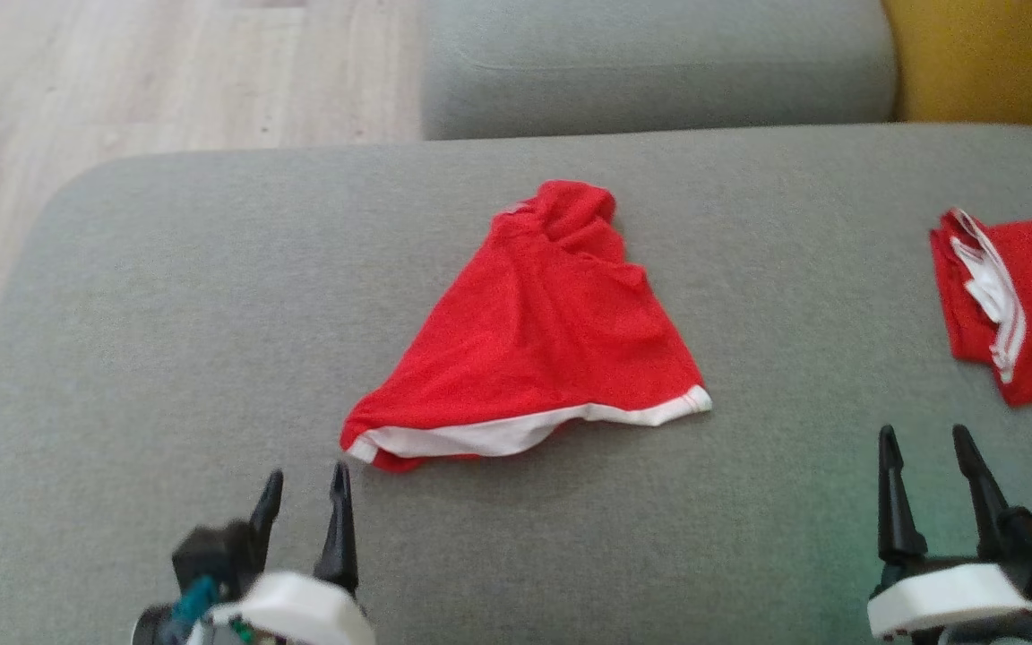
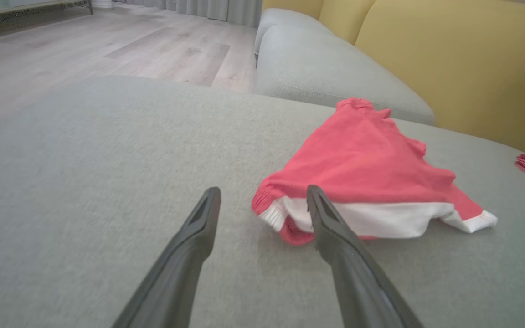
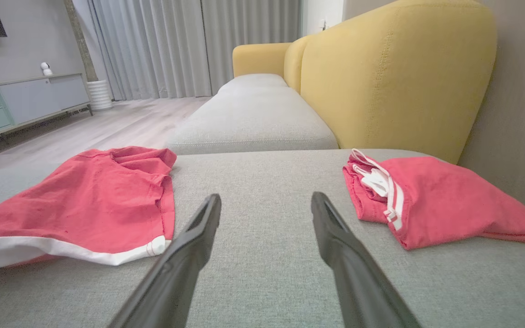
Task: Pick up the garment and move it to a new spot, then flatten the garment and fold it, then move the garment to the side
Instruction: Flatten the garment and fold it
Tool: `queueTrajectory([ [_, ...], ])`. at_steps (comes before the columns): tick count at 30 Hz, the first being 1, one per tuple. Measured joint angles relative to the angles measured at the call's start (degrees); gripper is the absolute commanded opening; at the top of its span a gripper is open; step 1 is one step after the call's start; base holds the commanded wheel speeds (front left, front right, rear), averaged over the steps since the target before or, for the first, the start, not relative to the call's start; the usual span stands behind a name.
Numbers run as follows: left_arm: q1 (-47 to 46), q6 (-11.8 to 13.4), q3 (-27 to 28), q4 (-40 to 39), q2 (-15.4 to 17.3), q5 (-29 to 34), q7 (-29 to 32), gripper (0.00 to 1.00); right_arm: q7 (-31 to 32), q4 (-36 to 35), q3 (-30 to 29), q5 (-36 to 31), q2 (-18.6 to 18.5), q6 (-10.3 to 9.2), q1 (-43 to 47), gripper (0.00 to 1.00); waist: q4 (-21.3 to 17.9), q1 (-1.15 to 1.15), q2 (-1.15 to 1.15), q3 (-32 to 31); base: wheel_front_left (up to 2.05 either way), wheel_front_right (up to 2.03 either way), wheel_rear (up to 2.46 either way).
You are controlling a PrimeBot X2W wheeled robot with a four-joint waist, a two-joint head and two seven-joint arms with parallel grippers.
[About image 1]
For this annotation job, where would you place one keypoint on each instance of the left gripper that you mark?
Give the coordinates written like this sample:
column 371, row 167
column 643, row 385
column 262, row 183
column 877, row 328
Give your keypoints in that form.
column 301, row 614

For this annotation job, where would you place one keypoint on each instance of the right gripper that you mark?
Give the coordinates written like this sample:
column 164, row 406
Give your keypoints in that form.
column 946, row 600

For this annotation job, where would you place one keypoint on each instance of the red shorts with white trim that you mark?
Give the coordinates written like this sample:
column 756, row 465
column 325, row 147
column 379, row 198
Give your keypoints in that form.
column 552, row 340

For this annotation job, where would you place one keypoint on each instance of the grey sofa seat cushion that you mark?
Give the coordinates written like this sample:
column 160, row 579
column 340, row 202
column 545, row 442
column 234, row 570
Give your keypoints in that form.
column 211, row 313

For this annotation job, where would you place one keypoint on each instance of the mustard yellow cushion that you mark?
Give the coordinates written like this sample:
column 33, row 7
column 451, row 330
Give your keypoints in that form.
column 991, row 54

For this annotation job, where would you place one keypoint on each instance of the grey sofa back cushion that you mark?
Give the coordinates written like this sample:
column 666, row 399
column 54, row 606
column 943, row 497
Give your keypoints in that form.
column 659, row 63

